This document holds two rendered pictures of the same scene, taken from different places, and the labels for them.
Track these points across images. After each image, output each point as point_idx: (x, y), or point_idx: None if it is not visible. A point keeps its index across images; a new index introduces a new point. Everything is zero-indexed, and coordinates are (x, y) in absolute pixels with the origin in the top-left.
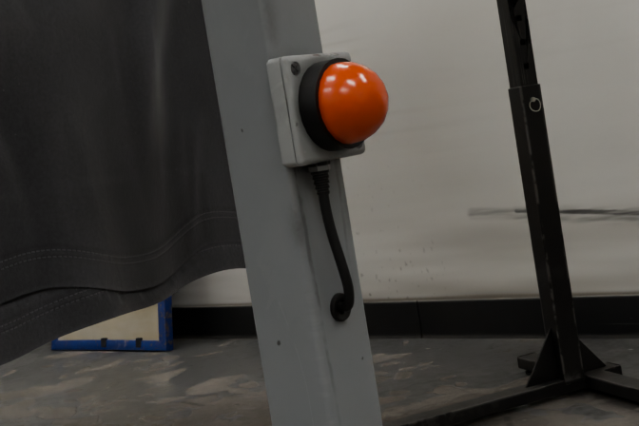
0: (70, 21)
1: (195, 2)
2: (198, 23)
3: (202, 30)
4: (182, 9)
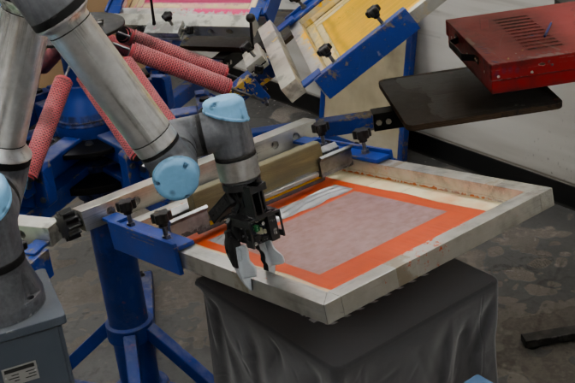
0: None
1: (463, 372)
2: (463, 379)
3: (464, 380)
4: (458, 377)
